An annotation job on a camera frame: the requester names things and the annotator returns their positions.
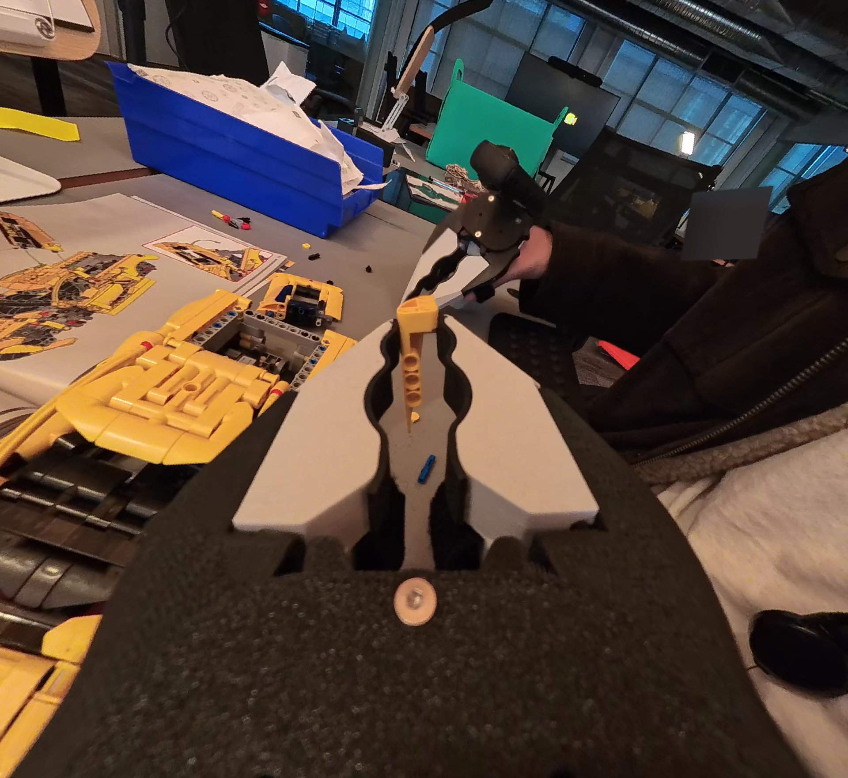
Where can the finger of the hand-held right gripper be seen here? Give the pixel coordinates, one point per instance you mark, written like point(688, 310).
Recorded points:
point(467, 278)
point(427, 261)

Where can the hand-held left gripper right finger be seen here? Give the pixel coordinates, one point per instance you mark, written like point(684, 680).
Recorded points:
point(523, 453)

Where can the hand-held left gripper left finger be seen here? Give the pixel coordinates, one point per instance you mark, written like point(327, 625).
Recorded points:
point(311, 453)

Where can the yellow brick door panel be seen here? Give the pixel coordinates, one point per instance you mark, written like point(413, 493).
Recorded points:
point(414, 354)

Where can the blue brick pin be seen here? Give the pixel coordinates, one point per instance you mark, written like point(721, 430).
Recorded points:
point(426, 468)

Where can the yellow brick subassembly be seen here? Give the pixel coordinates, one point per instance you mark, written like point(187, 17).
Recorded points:
point(298, 301)

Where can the yellow brick car model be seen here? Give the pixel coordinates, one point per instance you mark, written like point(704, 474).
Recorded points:
point(165, 393)

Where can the person's right forearm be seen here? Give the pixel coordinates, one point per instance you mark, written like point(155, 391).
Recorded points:
point(609, 274)

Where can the grey desk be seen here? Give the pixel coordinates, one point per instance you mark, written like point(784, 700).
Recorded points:
point(371, 241)

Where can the person's right hand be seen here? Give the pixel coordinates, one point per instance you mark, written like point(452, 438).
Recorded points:
point(533, 258)

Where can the green storage bin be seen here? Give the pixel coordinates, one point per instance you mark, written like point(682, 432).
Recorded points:
point(397, 195)

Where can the model kit box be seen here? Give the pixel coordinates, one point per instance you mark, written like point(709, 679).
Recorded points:
point(437, 181)

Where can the black studded mat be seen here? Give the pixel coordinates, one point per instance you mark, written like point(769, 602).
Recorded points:
point(536, 354)

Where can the green board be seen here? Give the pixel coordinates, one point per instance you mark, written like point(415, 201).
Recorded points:
point(490, 122)

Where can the black office chair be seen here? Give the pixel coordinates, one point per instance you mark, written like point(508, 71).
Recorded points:
point(636, 188)

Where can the orange striped traffic cone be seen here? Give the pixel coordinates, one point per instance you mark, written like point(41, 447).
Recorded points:
point(619, 354)

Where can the scattered small brick pins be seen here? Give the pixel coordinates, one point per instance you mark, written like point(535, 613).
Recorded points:
point(228, 219)

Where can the blue storage bin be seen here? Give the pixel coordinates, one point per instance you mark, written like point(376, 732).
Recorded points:
point(232, 155)

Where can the crumpled white paper bags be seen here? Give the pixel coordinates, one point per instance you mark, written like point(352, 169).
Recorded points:
point(232, 95)

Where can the open instruction booklet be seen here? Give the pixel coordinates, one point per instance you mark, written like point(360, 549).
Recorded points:
point(99, 241)

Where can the black round badge reel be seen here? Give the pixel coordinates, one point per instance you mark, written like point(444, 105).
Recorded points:
point(801, 652)

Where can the yellow paper scrap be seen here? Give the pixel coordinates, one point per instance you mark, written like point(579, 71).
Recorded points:
point(40, 125)

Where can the dark wall monitor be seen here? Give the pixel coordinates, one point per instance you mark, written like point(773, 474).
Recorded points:
point(563, 95)

